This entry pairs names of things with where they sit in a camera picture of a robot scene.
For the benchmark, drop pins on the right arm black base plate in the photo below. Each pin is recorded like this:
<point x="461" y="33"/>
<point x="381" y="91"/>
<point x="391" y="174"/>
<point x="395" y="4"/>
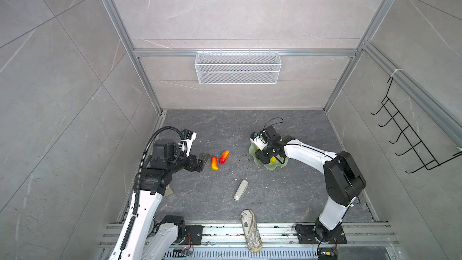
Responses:
<point x="317" y="233"/>

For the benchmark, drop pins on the white wire mesh basket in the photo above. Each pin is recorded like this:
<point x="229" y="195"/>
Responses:
<point x="237" y="67"/>

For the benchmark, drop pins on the red orange fake mango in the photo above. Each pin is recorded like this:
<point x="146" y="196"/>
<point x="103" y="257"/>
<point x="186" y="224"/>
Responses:
<point x="224" y="157"/>

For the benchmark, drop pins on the white remote-like stick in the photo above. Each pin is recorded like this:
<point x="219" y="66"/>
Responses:
<point x="241" y="190"/>

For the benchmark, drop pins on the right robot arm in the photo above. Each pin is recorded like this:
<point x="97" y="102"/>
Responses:
<point x="343" y="179"/>

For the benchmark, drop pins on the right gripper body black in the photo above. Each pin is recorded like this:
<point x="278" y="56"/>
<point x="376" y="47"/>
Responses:
<point x="265" y="154"/>

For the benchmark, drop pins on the red yellow fake mango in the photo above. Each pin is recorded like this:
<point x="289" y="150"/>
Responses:
<point x="214" y="163"/>

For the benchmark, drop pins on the beige patterned slipper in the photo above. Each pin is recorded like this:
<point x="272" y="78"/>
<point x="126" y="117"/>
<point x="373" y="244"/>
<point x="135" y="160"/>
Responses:
<point x="251" y="231"/>

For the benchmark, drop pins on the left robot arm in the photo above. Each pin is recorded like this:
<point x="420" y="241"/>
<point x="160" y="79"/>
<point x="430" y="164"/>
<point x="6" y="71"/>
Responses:
<point x="140" y="238"/>

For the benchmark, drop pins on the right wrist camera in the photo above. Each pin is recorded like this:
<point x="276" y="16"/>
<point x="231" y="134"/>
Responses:
<point x="266" y="138"/>

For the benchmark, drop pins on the light green wavy bowl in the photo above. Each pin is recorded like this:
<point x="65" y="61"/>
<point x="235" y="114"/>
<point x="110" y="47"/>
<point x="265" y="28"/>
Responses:
<point x="281" y="162"/>

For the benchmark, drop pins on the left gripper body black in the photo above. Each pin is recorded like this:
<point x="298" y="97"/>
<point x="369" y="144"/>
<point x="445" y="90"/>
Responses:
<point x="187" y="163"/>

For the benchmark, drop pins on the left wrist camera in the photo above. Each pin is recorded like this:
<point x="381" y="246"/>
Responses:
<point x="188" y="137"/>

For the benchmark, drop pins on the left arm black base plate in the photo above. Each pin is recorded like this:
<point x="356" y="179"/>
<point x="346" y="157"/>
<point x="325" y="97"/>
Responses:
<point x="190" y="234"/>

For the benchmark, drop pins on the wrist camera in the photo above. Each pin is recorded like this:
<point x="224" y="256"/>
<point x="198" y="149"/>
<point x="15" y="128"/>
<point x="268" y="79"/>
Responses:
<point x="188" y="137"/>
<point x="266" y="138"/>

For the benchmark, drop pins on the black wire hook rack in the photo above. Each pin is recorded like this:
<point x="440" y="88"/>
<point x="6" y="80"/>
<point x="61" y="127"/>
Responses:
<point x="426" y="160"/>

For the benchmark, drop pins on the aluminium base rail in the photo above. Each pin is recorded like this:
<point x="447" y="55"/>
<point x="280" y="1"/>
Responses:
<point x="377" y="234"/>

